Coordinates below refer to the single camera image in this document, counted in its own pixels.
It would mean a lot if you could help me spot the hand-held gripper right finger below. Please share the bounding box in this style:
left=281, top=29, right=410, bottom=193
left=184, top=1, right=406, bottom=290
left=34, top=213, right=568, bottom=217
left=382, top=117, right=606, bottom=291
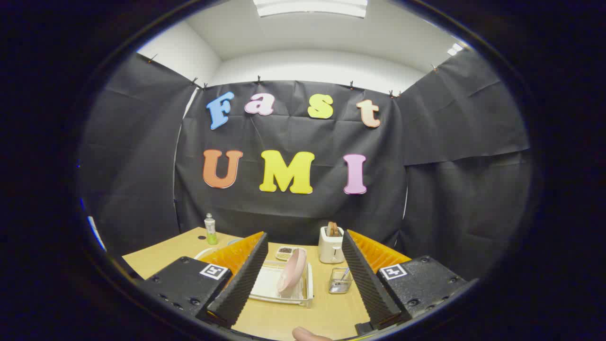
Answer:
left=342, top=230, right=467, bottom=331

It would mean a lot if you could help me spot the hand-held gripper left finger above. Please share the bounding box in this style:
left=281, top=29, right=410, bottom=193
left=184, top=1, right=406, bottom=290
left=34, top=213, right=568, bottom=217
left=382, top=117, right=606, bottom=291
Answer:
left=136, top=232, right=269, bottom=329

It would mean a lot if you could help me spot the white dish rack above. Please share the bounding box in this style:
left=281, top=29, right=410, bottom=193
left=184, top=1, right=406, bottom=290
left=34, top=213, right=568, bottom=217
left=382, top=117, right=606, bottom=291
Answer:
left=249, top=260, right=314, bottom=308

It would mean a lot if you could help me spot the metal wire basket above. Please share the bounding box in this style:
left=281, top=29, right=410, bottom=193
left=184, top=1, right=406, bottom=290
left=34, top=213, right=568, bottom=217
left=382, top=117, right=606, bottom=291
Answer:
left=329, top=268, right=353, bottom=294

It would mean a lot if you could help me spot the pink plate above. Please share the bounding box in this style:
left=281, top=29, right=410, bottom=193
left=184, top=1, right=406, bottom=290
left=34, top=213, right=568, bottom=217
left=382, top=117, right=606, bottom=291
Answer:
left=277, top=248, right=307, bottom=296

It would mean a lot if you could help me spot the white toaster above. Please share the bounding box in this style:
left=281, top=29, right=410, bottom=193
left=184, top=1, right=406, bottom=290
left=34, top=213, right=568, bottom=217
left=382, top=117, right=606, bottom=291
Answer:
left=318, top=226, right=345, bottom=264

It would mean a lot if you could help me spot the green liquid bottle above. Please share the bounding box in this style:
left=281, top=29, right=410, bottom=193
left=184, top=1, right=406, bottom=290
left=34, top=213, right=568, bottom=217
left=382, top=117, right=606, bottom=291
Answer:
left=205, top=213, right=218, bottom=245

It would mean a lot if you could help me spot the black backdrop cloth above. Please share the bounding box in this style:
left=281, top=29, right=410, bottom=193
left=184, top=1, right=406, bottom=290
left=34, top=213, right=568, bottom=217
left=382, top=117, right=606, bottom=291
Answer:
left=78, top=50, right=533, bottom=280

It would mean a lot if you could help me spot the large ceiling light panel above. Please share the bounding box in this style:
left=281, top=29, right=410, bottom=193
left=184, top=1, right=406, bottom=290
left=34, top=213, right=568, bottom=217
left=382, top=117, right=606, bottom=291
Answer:
left=253, top=0, right=368, bottom=18

